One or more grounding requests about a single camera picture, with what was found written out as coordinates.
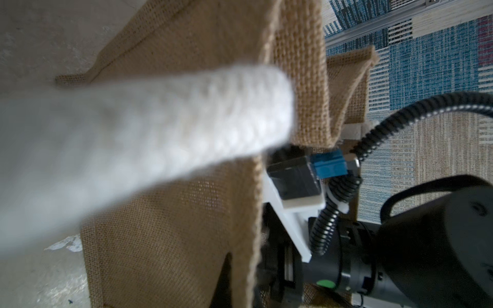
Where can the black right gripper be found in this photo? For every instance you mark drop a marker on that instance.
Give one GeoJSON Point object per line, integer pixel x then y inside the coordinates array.
{"type": "Point", "coordinates": [280, 281]}

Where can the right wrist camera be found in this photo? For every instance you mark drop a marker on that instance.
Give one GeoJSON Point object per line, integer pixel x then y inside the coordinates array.
{"type": "Point", "coordinates": [309, 192]}

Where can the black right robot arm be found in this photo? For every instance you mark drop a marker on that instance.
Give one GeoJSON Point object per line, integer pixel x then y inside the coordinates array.
{"type": "Point", "coordinates": [432, 248]}

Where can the burlap tote bag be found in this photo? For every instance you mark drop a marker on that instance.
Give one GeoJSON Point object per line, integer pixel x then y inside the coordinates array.
{"type": "Point", "coordinates": [157, 150]}

